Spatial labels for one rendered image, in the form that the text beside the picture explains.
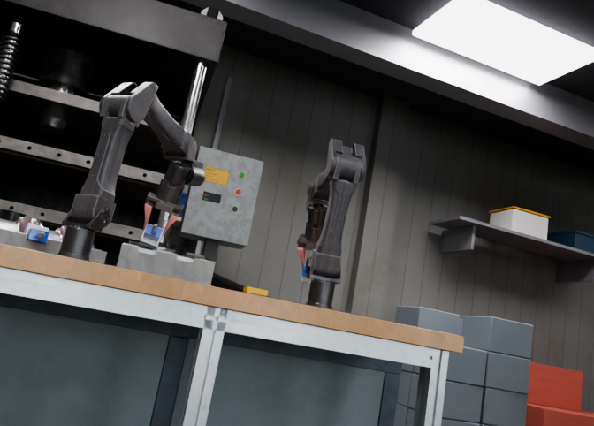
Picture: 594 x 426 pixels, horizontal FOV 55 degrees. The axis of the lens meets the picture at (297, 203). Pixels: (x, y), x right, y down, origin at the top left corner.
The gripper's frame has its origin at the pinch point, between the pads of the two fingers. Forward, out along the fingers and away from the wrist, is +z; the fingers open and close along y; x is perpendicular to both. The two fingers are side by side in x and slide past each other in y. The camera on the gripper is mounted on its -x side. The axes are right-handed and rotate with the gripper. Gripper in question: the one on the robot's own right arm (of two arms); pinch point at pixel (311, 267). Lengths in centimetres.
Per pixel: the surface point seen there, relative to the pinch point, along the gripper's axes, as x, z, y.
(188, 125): -64, -30, 66
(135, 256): 30, -6, 45
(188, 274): 25.4, -1.9, 31.2
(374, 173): -357, 38, -8
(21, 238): 48, -14, 66
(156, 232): 27, -13, 40
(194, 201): -64, 3, 62
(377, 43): -267, -75, 0
